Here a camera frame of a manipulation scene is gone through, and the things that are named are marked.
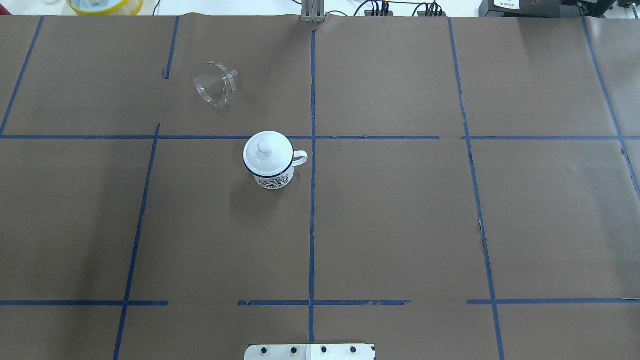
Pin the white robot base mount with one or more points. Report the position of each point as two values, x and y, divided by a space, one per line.
329 351

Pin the black device box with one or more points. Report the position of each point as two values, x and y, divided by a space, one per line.
550 9

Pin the aluminium frame post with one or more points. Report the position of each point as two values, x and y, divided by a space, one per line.
313 11

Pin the yellow tape roll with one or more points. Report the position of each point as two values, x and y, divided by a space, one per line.
106 7

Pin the white cup lid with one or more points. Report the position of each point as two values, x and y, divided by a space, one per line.
268 154

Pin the white enamel cup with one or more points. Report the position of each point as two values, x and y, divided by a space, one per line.
282 180

